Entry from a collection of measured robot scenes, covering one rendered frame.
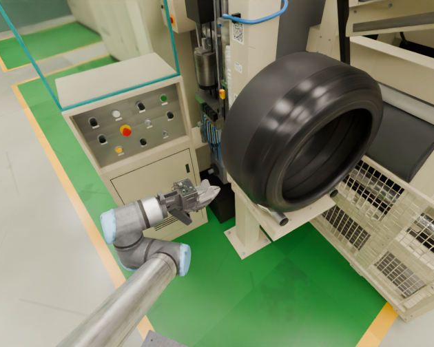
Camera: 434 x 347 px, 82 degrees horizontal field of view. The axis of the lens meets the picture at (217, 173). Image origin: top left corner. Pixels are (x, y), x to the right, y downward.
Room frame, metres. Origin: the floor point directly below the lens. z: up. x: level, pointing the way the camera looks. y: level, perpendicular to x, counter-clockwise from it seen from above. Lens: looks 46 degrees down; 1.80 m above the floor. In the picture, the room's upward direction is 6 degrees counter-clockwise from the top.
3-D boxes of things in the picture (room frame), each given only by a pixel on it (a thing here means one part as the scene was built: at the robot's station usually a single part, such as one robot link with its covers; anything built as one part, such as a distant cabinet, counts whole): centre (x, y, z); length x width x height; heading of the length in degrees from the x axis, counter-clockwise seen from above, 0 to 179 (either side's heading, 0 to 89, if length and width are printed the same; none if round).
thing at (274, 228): (0.71, -0.18, 0.83); 0.36 x 0.09 x 0.06; 25
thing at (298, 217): (0.76, -0.31, 0.80); 0.37 x 0.36 x 0.02; 115
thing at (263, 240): (0.99, -0.18, 0.01); 0.27 x 0.27 x 0.02; 25
